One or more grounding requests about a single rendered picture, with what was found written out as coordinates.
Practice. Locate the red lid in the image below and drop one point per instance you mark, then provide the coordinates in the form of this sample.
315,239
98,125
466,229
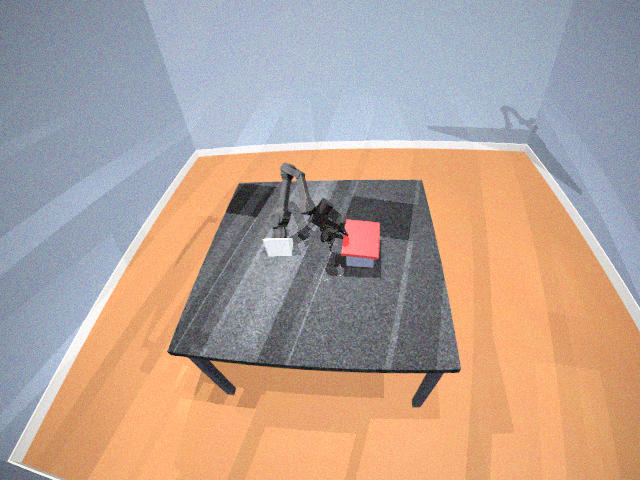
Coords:
362,241

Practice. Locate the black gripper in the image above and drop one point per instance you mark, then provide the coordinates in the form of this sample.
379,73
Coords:
341,221

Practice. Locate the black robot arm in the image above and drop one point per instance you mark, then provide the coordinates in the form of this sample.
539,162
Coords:
307,206

